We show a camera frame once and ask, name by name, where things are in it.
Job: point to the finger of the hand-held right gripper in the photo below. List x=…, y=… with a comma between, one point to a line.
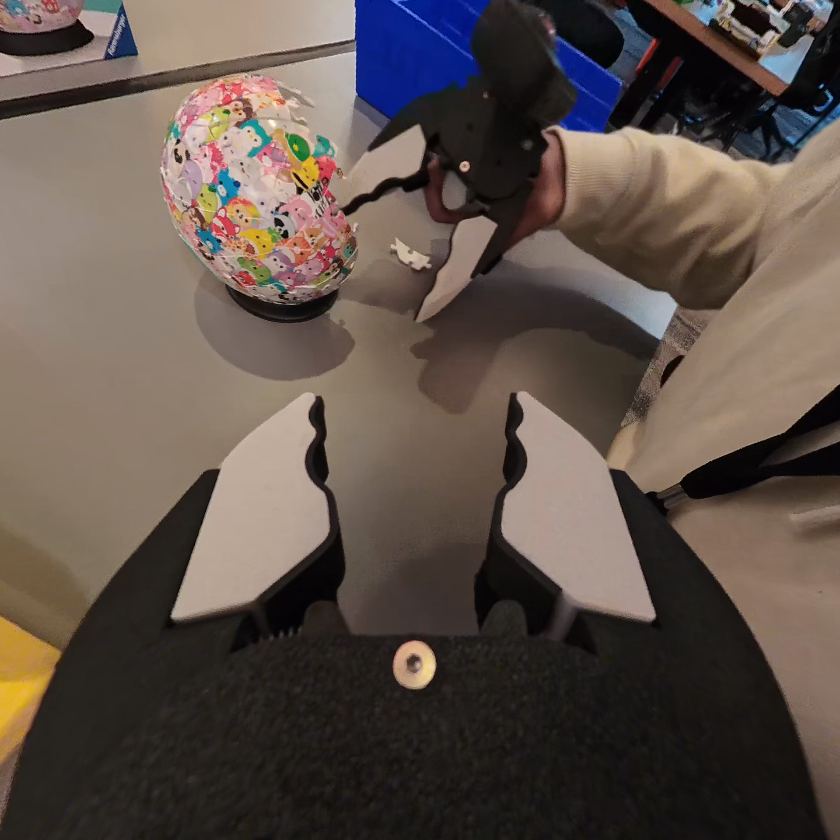
x=387, y=164
x=460, y=269

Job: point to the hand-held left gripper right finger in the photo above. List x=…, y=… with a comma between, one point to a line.
x=578, y=538

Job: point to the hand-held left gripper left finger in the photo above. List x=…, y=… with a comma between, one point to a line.
x=256, y=538

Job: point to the white puzzle piece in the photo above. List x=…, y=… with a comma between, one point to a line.
x=410, y=255

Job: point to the colourful puzzle ball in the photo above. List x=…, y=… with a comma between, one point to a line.
x=256, y=184

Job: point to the black ball stand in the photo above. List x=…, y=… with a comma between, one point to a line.
x=282, y=309

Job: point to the person's right forearm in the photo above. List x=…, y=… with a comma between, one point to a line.
x=683, y=217

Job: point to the puzzle box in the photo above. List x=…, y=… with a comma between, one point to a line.
x=59, y=26

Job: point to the person's right hand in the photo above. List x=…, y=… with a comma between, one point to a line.
x=545, y=190

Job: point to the blue plastic bin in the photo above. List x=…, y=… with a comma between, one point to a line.
x=433, y=53

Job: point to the black office chair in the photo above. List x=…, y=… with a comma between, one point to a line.
x=584, y=26

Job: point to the beige hoodie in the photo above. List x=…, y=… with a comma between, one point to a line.
x=775, y=591

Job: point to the wooden desk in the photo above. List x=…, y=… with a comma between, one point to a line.
x=735, y=46

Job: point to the yellow plastic bin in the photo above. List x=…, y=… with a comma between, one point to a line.
x=20, y=683

